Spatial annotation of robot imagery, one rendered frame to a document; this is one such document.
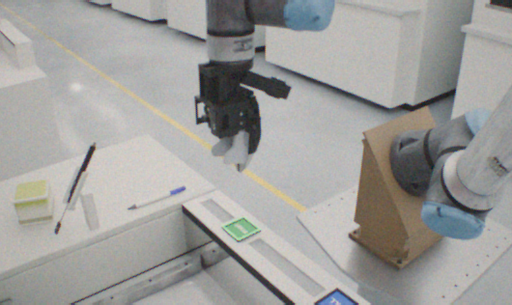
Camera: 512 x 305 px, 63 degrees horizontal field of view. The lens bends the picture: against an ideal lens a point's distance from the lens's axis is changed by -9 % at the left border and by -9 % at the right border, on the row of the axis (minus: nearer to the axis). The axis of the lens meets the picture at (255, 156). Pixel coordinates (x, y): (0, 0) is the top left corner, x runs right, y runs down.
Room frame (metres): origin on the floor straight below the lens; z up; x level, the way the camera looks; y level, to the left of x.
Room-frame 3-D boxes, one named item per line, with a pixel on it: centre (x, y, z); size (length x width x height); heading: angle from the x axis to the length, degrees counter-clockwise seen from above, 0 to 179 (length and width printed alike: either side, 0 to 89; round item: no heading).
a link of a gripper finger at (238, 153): (0.68, 0.03, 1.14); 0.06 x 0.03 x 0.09; 128
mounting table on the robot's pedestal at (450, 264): (0.88, -0.37, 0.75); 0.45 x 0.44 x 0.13; 128
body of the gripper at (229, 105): (0.69, 0.04, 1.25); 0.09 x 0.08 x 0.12; 128
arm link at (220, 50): (0.70, 0.04, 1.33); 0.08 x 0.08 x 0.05
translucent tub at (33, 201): (0.73, 0.46, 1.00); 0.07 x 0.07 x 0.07; 19
